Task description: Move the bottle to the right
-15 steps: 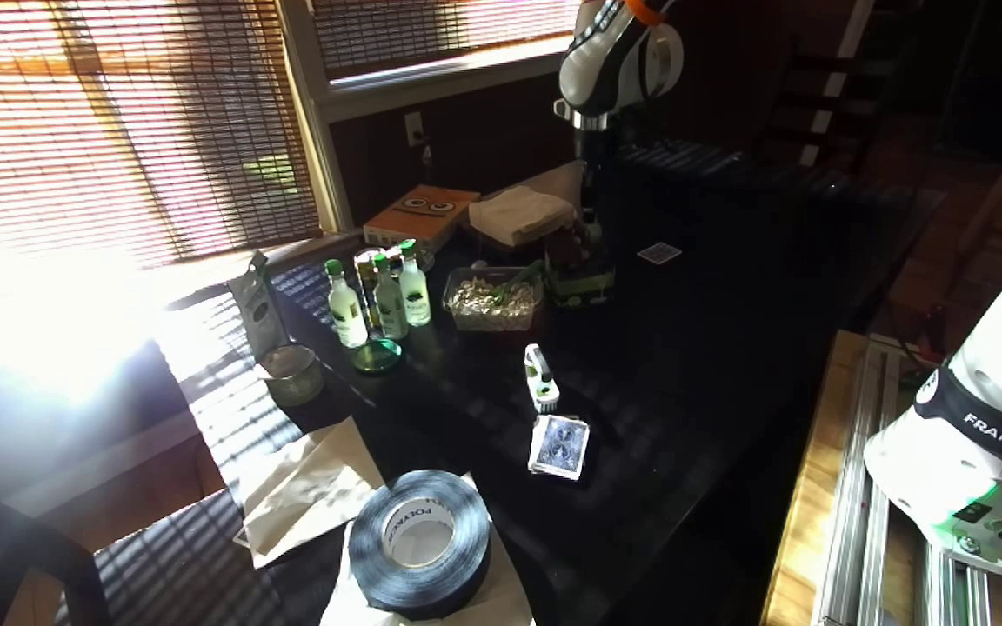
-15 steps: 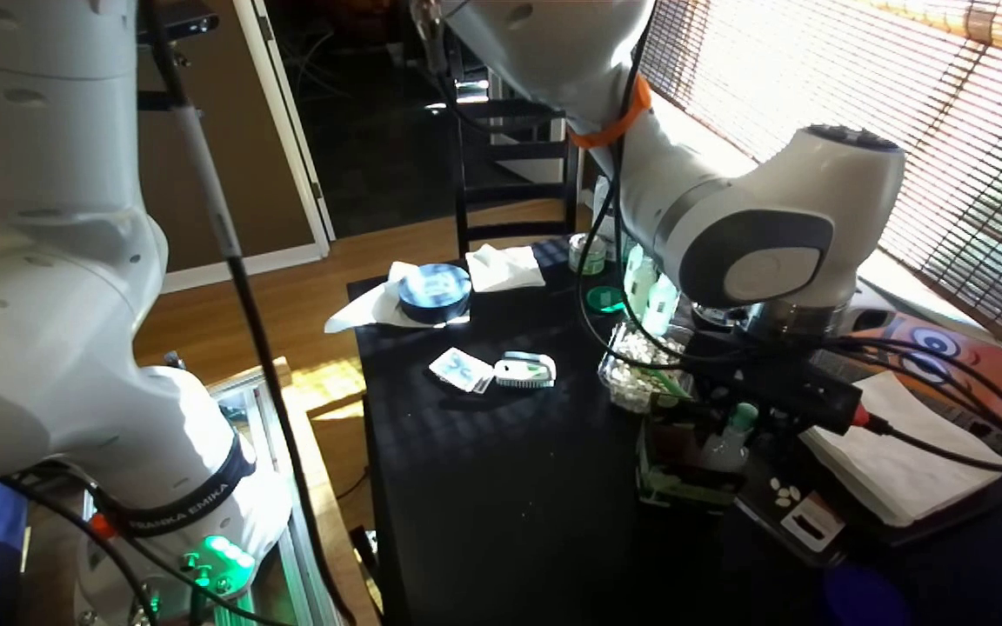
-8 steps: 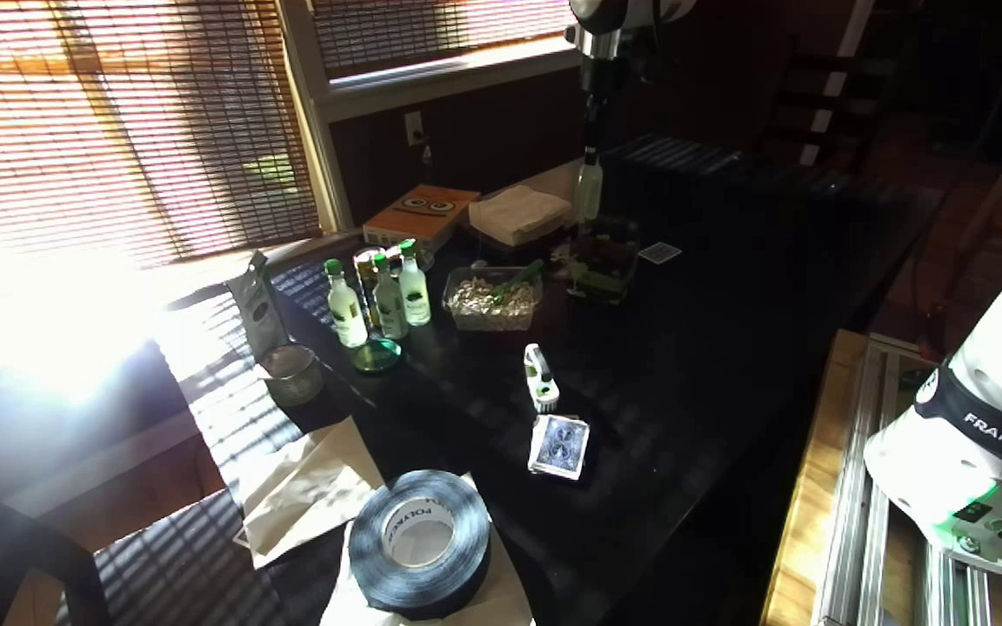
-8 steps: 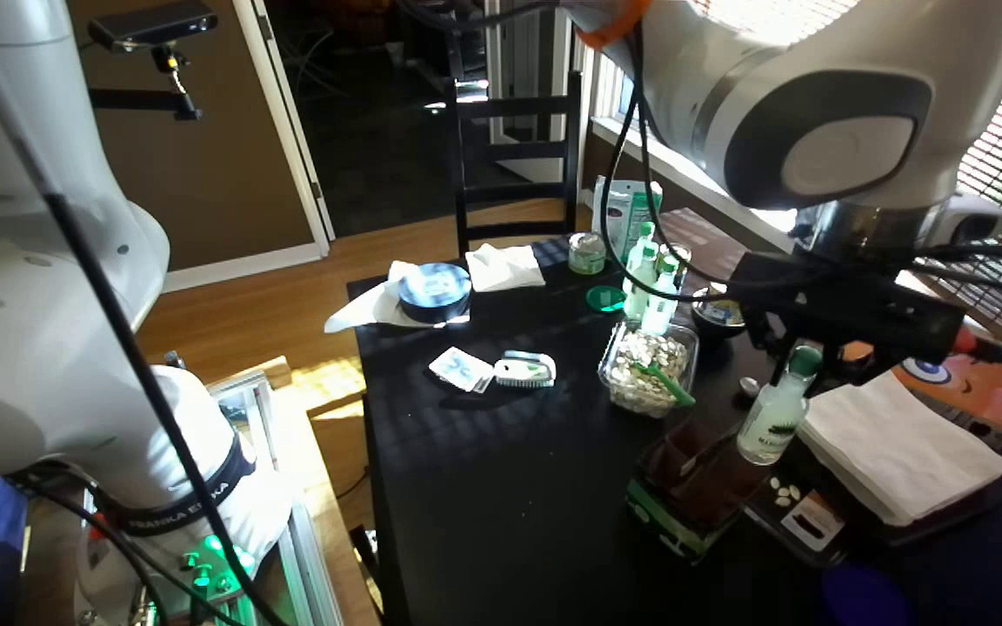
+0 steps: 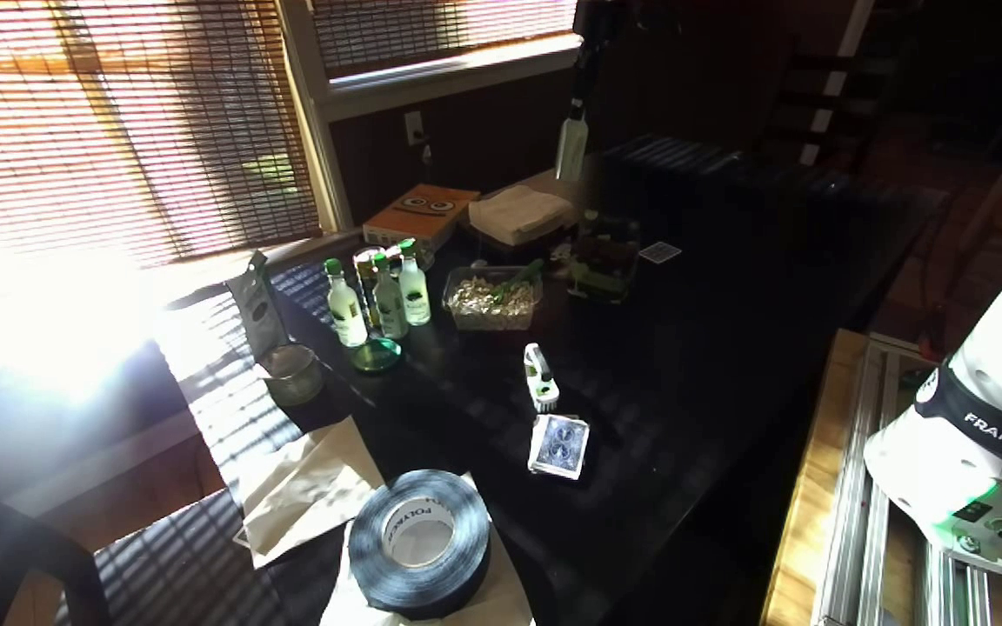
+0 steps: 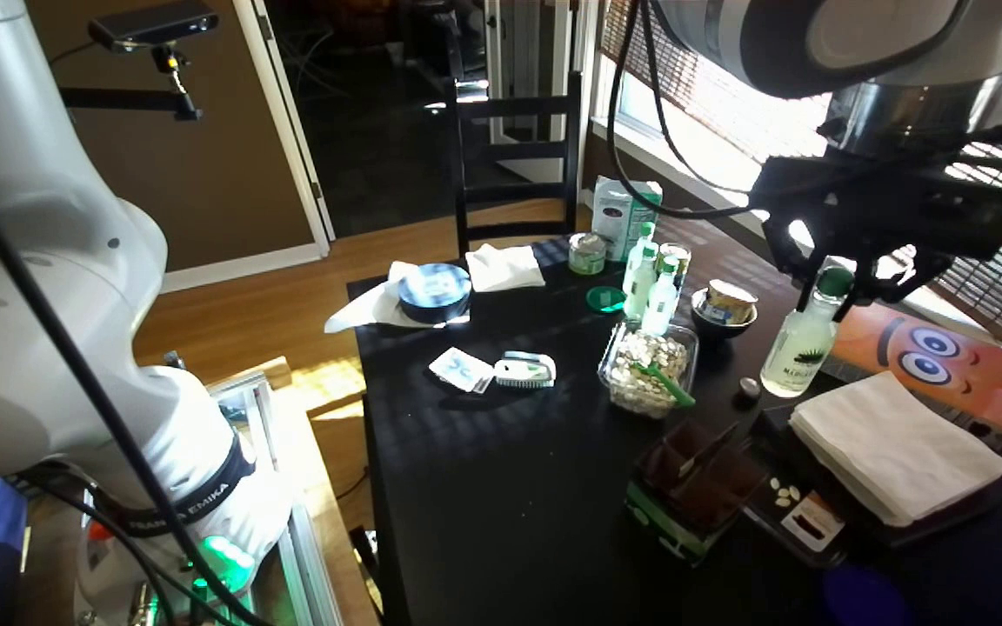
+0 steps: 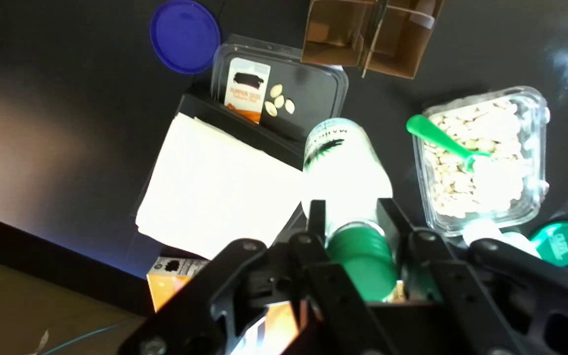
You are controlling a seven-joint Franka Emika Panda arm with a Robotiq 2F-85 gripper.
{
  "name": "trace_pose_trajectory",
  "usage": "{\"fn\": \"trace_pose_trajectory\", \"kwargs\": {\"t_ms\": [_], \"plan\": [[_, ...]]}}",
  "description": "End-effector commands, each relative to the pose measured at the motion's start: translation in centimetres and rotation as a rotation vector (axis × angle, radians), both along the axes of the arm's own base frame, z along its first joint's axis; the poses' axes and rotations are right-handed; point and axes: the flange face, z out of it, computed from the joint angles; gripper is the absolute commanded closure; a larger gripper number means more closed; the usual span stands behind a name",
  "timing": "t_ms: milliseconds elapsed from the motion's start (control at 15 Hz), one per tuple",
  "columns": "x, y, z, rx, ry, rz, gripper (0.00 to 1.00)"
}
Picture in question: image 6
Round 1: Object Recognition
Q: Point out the clear plastic food container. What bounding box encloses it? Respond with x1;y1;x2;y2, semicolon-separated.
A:
594;318;704;420

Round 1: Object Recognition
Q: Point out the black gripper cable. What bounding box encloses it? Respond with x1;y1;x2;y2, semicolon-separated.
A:
605;0;765;223

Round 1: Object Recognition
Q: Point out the long black cable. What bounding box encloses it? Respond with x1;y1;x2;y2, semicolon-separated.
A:
0;143;267;626

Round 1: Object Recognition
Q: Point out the white spray bottle green trigger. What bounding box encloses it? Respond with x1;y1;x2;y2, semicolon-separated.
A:
618;221;662;331

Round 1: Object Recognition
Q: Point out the ceramic cup on saucer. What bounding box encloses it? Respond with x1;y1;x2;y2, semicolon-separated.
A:
689;276;761;338

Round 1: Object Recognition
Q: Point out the metal frame robot stand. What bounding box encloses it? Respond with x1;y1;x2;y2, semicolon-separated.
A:
200;367;347;626

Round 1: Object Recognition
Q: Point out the small white packet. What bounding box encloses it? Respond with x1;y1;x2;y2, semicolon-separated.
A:
424;340;502;400

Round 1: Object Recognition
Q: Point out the green plastic lid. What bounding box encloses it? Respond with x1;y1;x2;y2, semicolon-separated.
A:
581;282;631;322

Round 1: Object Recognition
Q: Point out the purple round object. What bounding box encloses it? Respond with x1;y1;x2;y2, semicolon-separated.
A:
817;560;911;626

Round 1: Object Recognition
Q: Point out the black notebook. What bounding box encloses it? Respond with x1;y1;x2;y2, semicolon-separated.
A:
741;397;1002;573

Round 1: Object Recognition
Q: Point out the clear bottle green cap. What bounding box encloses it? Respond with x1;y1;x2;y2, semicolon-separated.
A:
754;265;859;403

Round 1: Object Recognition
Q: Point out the white green carton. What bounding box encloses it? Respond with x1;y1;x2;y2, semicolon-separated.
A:
587;173;668;265

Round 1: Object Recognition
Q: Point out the white paper napkin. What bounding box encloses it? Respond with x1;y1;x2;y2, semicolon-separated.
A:
459;242;548;297

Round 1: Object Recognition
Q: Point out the small white bottle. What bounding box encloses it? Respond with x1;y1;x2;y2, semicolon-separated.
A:
490;347;561;395

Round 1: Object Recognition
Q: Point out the folded white towel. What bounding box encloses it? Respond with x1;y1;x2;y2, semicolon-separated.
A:
785;369;1002;534

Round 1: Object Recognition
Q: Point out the small glass jar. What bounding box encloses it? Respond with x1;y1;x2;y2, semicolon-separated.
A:
563;231;611;282

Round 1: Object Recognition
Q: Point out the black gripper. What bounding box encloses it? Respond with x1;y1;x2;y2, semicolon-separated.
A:
750;149;1002;322

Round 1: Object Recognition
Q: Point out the brown green box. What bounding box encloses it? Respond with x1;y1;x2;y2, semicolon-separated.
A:
623;413;765;564

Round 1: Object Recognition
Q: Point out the black camera on stand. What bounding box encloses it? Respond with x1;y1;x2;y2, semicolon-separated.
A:
51;0;222;126

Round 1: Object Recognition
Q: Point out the orange book with eyes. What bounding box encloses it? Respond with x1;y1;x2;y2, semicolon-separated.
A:
827;298;1002;442

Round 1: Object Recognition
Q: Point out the dark wooden chair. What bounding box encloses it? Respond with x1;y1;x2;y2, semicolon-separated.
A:
445;68;587;260

